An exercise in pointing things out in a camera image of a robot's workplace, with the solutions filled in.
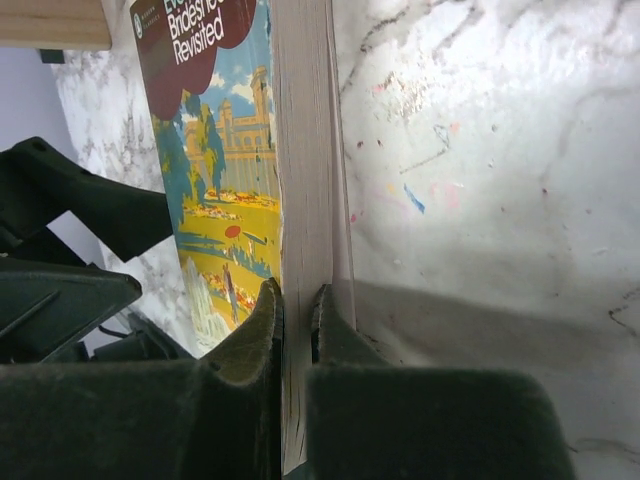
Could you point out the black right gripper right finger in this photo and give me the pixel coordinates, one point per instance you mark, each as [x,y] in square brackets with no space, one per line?
[369,419]

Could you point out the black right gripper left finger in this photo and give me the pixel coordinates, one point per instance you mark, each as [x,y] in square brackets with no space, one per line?
[217,417]

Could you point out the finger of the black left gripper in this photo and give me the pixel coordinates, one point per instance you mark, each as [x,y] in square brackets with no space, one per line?
[39,184]
[48,308]

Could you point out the Brideshead Revisited paperback book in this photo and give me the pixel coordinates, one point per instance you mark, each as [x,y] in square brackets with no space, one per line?
[244,105]

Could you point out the wooden bookshelf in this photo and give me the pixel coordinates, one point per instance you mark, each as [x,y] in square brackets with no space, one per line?
[58,25]

